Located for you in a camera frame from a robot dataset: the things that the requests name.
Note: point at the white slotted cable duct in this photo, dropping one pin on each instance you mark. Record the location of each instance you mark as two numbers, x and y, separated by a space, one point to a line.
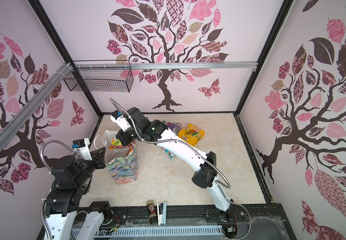
166 231

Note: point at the small orange snack packet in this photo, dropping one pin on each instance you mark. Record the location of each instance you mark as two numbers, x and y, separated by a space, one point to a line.
115 144

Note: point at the aluminium rail back wall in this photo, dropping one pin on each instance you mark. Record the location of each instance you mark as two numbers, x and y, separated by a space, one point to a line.
156 66

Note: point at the teal Fox's candy bag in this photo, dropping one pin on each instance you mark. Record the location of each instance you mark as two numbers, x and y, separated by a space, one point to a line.
170 153

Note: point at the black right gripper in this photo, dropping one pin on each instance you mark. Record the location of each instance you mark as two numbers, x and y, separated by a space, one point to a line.
122 136

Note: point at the aluminium rail left wall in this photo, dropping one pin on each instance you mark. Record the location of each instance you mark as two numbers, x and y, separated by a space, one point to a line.
11 129

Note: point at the black wire basket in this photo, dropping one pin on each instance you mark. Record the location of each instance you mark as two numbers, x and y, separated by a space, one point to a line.
110 76

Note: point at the small dark spice jar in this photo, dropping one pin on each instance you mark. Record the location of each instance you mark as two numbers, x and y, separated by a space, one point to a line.
152 214

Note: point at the purple candy bag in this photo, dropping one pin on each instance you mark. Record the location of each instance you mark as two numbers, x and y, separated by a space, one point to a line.
175 127

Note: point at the yellow snack pack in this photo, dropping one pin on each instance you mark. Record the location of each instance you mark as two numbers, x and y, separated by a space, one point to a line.
191 134

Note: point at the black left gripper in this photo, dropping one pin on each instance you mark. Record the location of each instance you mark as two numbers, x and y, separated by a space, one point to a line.
99 157

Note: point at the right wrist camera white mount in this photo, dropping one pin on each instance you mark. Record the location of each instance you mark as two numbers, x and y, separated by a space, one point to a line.
118 118

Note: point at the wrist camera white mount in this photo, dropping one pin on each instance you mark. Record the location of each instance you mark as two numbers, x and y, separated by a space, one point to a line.
81 147
118 118

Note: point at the floral paper bag white inside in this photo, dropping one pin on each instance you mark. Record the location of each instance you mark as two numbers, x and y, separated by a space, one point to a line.
120 163

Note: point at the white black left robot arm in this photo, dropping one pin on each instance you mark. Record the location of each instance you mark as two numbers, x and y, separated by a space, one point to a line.
60 207

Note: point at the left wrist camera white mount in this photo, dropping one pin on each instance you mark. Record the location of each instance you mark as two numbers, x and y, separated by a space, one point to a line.
81 147

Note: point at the aluminium rail wall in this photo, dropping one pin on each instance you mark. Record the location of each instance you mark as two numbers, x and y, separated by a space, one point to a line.
11 129
156 66

